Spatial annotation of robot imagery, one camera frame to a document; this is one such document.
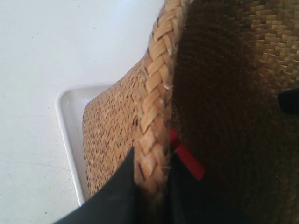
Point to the red cylinder upper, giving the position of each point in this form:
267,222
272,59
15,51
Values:
187,158

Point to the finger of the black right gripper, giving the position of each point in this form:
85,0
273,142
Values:
289,101

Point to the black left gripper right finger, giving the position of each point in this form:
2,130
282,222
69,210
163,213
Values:
190,201

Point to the white rectangular plastic tray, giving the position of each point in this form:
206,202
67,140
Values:
70,104

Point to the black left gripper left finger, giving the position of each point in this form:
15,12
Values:
114,203

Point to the brown woven wicker basket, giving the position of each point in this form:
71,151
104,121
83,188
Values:
212,71

